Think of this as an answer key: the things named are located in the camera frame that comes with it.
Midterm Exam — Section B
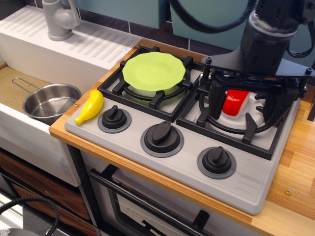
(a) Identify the black oven door handle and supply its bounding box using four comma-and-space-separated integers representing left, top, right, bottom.
89, 166, 209, 236

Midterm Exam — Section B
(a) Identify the black gripper with plate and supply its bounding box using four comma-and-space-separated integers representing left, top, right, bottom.
199, 21, 315, 123

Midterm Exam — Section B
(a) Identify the black braided cable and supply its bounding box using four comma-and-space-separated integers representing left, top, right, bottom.
0, 196, 60, 236

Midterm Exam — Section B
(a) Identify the black middle stove knob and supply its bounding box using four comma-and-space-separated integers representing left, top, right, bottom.
140, 121, 184, 158

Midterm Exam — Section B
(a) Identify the yellow toy banana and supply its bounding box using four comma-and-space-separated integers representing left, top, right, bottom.
74, 89, 104, 125

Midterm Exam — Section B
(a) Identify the black left stove knob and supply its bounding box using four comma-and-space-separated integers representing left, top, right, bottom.
97, 105, 132, 134

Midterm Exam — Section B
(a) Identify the black right burner grate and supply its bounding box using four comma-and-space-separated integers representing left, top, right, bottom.
176, 74, 298, 160

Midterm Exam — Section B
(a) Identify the black burner grate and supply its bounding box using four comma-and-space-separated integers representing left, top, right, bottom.
98, 46, 203, 122
176, 74, 298, 160

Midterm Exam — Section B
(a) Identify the grey toy stove top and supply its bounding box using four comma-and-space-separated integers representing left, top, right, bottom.
63, 45, 301, 216

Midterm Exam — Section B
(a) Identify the grey toy faucet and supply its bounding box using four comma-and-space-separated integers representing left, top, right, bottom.
42, 0, 80, 41

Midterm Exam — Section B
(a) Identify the black stove knob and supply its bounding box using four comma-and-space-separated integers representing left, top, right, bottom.
140, 121, 184, 158
97, 105, 132, 134
197, 146, 237, 179

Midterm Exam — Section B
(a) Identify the black right stove knob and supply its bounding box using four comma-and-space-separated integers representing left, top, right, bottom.
197, 146, 237, 179

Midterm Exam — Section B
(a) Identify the red white salmon sushi toy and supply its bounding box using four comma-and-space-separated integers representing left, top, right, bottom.
222, 89, 251, 118

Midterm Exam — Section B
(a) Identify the white toy sink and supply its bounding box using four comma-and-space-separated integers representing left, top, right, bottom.
0, 6, 141, 186

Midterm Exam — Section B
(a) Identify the green plastic plate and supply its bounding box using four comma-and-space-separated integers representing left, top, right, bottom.
122, 52, 186, 92

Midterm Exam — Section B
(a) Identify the black left burner grate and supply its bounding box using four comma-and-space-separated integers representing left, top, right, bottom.
98, 46, 203, 122

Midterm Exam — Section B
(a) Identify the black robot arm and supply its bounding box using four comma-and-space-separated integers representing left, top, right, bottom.
203, 0, 315, 125

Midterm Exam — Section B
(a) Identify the stainless steel pot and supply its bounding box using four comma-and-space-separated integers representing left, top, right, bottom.
12, 77, 81, 125

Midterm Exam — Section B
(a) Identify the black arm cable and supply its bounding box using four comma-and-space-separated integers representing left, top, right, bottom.
169, 0, 258, 32

